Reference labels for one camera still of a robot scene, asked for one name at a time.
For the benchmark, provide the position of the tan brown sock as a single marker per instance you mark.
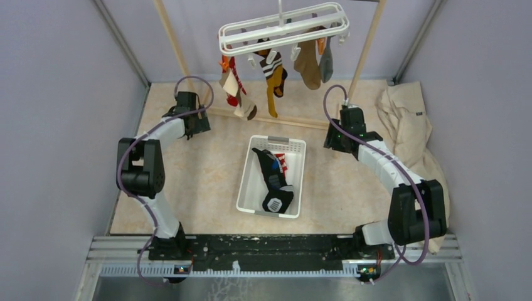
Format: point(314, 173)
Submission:
point(307, 66)

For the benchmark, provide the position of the white clip hanger frame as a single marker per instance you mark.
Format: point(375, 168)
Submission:
point(283, 28)

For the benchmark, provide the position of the black blue sock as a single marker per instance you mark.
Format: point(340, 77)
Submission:
point(279, 194)

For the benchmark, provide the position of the red character sock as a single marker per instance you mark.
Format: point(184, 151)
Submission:
point(282, 163)

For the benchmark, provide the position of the beige cloth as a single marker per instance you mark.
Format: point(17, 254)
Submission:
point(401, 110)

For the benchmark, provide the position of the white plastic basket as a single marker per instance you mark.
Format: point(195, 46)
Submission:
point(252, 187)

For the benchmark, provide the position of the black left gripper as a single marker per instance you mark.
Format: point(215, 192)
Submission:
point(201, 124)

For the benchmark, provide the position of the beige brown sock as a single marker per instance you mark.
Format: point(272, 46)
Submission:
point(246, 109)

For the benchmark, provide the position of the mustard striped sock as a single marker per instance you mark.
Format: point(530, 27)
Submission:
point(273, 74)

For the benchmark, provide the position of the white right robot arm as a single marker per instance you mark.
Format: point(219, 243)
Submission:
point(417, 205)

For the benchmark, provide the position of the grey sock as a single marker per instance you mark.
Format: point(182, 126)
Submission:
point(326, 65)

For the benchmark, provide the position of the red white patterned sock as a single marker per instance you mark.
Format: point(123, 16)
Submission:
point(231, 100)

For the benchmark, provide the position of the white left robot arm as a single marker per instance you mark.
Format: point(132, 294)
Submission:
point(140, 165)

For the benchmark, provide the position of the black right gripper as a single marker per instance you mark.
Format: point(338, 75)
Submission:
point(330, 141)

